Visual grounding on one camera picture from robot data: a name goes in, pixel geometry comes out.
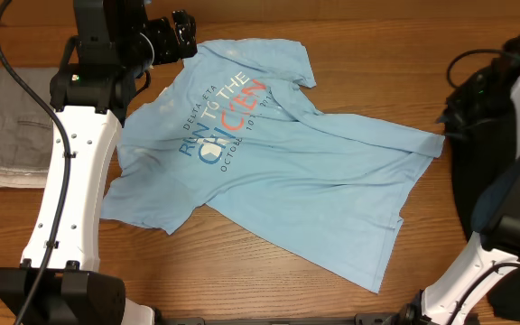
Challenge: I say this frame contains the folded grey trousers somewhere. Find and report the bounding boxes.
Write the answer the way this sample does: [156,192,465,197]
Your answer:
[0,68,53,171]

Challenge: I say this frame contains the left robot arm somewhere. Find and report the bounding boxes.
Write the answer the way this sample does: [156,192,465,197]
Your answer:
[0,0,197,324]

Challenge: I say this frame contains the black polo shirt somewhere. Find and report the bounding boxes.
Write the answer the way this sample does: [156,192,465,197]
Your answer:
[443,54,520,325]

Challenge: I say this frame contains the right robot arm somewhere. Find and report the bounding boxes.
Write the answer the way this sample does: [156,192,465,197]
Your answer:
[355,35,520,324]

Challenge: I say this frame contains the folded beige cloth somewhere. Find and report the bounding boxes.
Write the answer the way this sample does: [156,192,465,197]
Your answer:
[0,167,48,189]

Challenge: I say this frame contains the light blue printed t-shirt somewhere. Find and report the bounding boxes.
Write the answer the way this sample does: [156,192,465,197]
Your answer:
[101,39,444,293]

